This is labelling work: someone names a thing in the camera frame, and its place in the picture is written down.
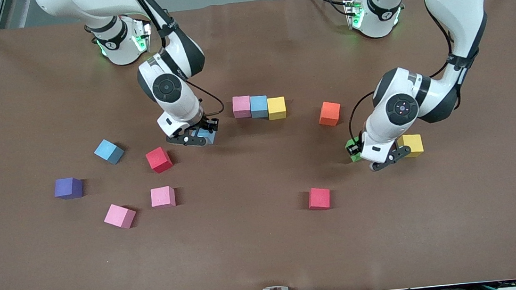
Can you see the purple foam cube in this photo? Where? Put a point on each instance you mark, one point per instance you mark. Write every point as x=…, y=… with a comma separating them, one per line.
x=68, y=188

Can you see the blue foam cube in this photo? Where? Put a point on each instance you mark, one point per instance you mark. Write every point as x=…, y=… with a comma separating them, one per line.
x=108, y=151
x=259, y=107
x=210, y=138

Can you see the red foam cube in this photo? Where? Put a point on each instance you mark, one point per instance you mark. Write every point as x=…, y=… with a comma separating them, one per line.
x=319, y=198
x=159, y=159

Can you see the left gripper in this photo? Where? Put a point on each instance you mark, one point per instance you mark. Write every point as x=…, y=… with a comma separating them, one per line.
x=355, y=146

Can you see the yellow foam cube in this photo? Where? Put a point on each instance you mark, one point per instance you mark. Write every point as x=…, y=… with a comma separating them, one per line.
x=277, y=108
x=414, y=144

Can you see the green foam cube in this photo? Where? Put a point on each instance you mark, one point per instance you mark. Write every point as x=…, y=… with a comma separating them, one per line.
x=349, y=148

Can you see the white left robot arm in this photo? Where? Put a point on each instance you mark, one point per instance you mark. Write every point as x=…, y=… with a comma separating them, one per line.
x=457, y=2

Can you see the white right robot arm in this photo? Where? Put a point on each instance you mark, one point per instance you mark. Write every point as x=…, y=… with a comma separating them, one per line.
x=173, y=105

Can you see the orange foam cube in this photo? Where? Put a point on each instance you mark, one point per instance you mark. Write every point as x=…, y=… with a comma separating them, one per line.
x=329, y=113

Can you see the brown table mat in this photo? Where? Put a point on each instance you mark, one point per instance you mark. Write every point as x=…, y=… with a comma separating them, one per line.
x=268, y=248

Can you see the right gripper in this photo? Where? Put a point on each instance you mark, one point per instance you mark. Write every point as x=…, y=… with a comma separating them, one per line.
x=209, y=123

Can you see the pink foam cube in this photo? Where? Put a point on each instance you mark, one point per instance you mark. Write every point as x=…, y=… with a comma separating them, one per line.
x=162, y=196
x=119, y=216
x=241, y=107

